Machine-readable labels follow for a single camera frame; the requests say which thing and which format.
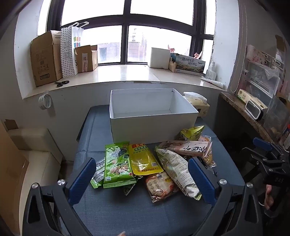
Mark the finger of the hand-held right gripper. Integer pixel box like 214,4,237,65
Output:
252,137,286,159
241,147,272,175

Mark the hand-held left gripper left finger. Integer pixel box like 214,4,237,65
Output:
22,157,97,236

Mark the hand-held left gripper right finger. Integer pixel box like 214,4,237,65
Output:
188,157,264,236

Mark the brown noodle packet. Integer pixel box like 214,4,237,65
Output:
199,136,217,169

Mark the green seaweed snack packet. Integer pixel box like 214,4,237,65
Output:
103,142,136,189

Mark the yellow-green small snack packet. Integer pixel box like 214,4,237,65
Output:
180,125,205,141

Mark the yellow snack pouch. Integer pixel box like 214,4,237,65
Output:
128,143,164,176

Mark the white cardboard box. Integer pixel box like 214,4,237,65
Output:
109,88,200,144

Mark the person's right hand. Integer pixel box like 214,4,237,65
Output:
264,184,275,210

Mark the silver green snack packet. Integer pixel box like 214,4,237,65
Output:
90,158,106,189

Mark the white patterned snack bag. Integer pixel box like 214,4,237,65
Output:
155,148,202,201

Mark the white framed mirror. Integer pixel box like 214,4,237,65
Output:
245,100,264,120

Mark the pink long snack packet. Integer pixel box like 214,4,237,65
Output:
156,140,212,157

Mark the clear orange snack packet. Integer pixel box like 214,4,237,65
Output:
145,172,179,203

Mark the wooden side table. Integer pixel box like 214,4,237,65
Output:
219,92,279,143

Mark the green white tissue pack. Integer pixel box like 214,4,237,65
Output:
237,88,268,110

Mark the beige storage box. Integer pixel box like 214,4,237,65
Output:
0,127,63,236

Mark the blue grey table cover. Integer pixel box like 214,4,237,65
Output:
76,105,246,236

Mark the clear plastic drawer organiser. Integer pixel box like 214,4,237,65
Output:
240,61,281,100

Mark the yellow tissue pack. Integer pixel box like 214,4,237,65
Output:
183,91,210,117

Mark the white tube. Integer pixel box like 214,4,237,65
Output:
200,78,226,89

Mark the white small drawer unit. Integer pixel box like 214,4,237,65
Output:
260,51,285,71

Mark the white plastic bottle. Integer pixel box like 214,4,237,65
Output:
206,62,217,80

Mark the clear tape roll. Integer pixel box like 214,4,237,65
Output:
38,94,52,109

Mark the pink printed box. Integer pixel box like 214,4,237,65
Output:
246,45,264,63

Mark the landscape printed tissue box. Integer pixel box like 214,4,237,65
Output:
174,53,206,76

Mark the wooden holder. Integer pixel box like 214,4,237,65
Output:
168,56,177,72

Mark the small cardboard box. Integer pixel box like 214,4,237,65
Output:
74,45,99,73

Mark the polka dot paper bag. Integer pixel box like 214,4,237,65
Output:
60,21,89,78

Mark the large cardboard box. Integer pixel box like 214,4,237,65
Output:
30,30,63,88

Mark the white square box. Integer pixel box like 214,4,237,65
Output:
148,47,171,70

